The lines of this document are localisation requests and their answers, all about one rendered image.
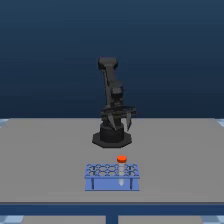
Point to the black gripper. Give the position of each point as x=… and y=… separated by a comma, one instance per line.
x=118, y=109

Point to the dark six-joint robot arm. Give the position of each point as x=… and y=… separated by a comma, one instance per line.
x=109, y=76

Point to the clear tube with orange cap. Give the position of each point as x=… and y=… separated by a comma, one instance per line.
x=121, y=169

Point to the blue test tube rack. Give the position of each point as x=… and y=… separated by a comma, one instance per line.
x=111, y=176

